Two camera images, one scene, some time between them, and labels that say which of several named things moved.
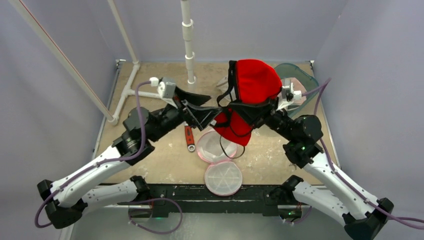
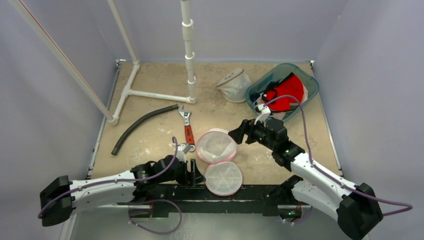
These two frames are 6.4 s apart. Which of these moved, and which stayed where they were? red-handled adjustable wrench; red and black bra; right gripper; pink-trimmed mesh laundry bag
Moved: right gripper; red and black bra
Stayed: pink-trimmed mesh laundry bag; red-handled adjustable wrench
